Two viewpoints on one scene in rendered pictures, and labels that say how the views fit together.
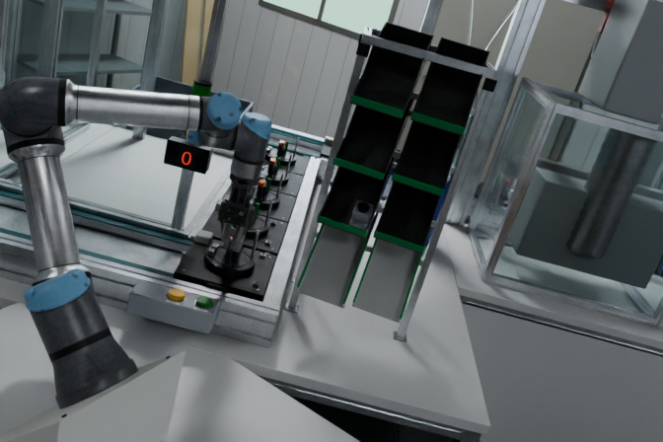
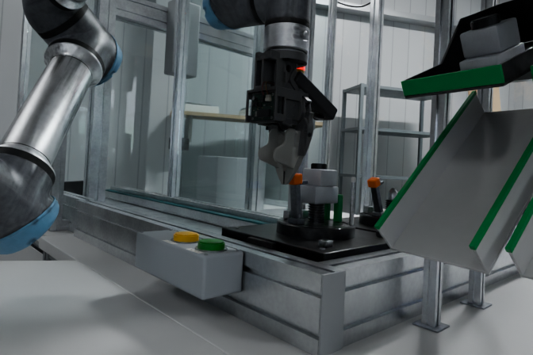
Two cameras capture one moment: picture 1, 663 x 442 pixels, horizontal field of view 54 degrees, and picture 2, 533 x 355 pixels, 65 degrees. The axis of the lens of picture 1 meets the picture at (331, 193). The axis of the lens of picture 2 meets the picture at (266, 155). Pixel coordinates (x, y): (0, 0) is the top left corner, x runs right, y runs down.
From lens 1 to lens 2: 1.32 m
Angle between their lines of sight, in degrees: 53
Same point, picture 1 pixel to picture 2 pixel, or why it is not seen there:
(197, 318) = (189, 265)
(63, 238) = (27, 118)
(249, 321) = (282, 291)
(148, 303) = (148, 246)
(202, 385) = not seen: outside the picture
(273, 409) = not seen: outside the picture
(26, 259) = (109, 223)
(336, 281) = (475, 223)
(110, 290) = not seen: hidden behind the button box
